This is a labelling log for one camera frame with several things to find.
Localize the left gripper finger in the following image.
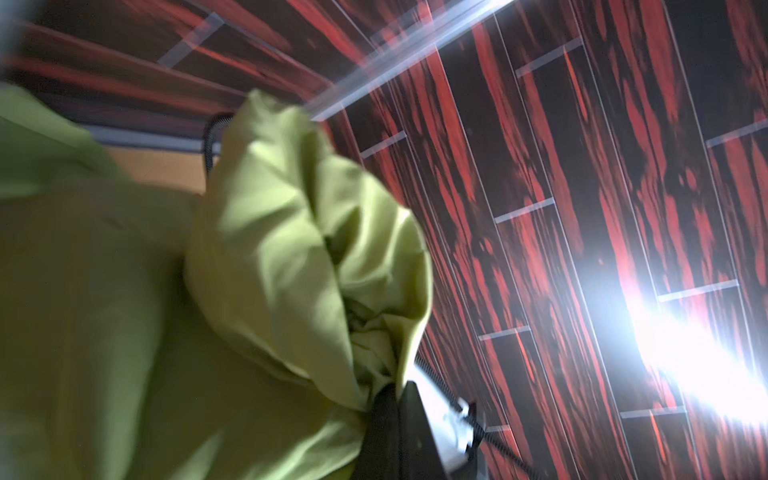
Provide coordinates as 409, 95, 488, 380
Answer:
351, 381, 451, 479

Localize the green jacket with cartoon print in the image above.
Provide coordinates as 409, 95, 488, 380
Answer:
1, 85, 433, 479

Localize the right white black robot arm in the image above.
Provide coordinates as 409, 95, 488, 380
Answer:
409, 355, 542, 479

